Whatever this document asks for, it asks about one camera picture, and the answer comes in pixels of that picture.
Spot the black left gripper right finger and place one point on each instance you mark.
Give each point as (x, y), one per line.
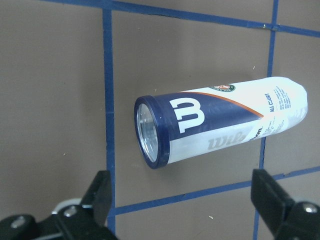
(285, 218)

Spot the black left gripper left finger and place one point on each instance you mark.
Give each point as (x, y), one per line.
(80, 219)

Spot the brown paper table mat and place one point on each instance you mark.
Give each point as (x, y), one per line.
(71, 70)

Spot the white blue tennis ball can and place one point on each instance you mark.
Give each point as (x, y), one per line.
(177, 126)

